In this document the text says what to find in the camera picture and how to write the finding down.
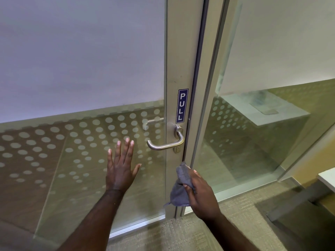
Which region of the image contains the person's right hand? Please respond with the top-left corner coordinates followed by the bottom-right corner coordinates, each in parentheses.
top-left (182, 165), bottom-right (223, 221)

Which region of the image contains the person's left hand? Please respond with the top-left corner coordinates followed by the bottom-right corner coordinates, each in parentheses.
top-left (105, 137), bottom-right (142, 195)

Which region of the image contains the grey microfibre cloth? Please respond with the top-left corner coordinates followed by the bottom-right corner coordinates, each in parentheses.
top-left (163, 161), bottom-right (197, 208)

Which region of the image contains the metal glass door handle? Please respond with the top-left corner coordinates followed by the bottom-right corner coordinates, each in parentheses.
top-left (146, 125), bottom-right (185, 151)

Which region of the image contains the person's left forearm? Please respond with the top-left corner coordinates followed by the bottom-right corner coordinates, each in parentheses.
top-left (56, 189), bottom-right (126, 251)

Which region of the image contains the silver door handle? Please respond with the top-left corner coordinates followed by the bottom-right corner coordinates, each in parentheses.
top-left (142, 117), bottom-right (165, 131)

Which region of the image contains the blue PULL sign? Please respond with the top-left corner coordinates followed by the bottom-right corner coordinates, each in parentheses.
top-left (175, 88), bottom-right (189, 124)

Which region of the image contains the aluminium framed glass door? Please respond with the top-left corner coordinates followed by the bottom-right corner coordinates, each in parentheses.
top-left (0, 0), bottom-right (210, 241)

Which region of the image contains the dotted glass partition panel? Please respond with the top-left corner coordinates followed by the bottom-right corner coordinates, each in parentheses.
top-left (180, 0), bottom-right (335, 215)

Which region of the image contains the grey metal table leg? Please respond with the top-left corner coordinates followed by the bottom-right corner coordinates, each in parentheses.
top-left (266, 180), bottom-right (332, 223)

